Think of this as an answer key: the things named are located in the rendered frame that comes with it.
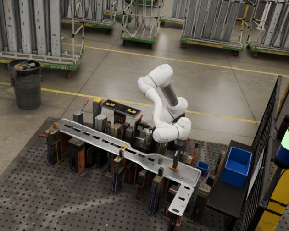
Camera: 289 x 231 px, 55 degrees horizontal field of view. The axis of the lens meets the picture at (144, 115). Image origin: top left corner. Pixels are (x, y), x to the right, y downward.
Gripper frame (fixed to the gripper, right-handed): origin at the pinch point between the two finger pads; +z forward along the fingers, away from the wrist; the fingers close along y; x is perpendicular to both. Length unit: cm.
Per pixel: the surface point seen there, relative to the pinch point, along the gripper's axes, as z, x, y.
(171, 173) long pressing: 5.1, 0.4, 6.8
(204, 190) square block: -0.8, 27.8, 16.3
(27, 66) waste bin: 36, -290, -131
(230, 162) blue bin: 1.8, 38.6, -29.8
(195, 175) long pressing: 5.1, 16.9, -1.4
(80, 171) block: 31, -76, 19
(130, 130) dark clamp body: -3, -49, -17
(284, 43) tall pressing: 60, 78, -805
